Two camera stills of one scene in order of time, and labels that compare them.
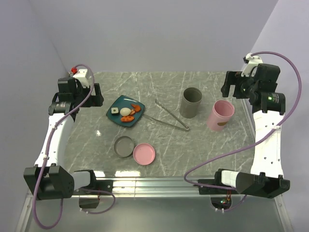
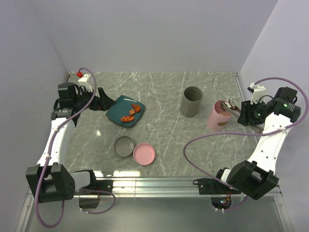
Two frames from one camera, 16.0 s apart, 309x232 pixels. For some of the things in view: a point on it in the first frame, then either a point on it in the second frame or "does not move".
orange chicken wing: [136, 107] does not move
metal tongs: [186, 128] to [230, 106]
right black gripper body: [247, 82] to [256, 115]
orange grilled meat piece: [124, 119] does not move
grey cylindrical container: [191, 99] does not move
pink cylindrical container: [222, 111] does not move
